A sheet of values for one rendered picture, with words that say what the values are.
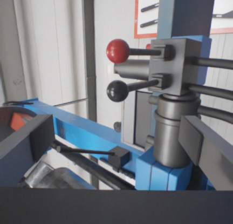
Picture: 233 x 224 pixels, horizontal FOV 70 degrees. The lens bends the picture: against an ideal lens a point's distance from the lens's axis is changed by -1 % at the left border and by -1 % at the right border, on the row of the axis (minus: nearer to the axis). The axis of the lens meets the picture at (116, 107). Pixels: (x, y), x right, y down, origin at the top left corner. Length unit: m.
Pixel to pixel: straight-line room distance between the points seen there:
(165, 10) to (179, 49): 0.18
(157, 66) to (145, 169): 0.27
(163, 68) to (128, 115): 0.28
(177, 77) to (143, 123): 0.27
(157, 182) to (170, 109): 0.20
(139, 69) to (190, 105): 0.26
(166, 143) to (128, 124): 0.24
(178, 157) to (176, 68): 0.22
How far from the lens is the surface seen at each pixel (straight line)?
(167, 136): 0.43
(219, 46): 2.34
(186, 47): 0.39
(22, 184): 1.26
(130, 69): 0.62
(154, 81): 0.36
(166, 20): 0.54
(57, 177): 0.85
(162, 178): 0.48
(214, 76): 2.34
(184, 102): 0.40
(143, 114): 0.60
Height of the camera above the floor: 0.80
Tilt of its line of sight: 38 degrees up
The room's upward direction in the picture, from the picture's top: 75 degrees counter-clockwise
